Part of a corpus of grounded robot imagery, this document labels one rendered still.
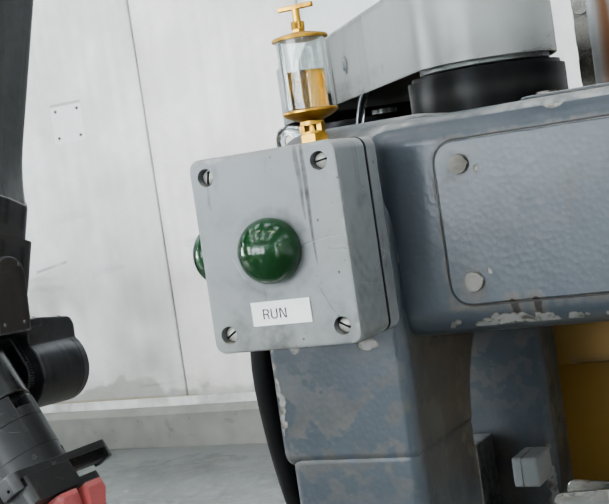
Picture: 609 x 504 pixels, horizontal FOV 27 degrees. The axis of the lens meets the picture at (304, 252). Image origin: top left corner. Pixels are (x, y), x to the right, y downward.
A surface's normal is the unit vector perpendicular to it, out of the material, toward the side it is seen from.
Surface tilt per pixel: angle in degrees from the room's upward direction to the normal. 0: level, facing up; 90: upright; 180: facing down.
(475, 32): 90
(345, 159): 90
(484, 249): 90
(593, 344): 90
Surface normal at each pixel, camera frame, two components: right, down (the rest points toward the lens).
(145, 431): -0.44, 0.11
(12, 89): 0.91, -0.07
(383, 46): -0.97, 0.15
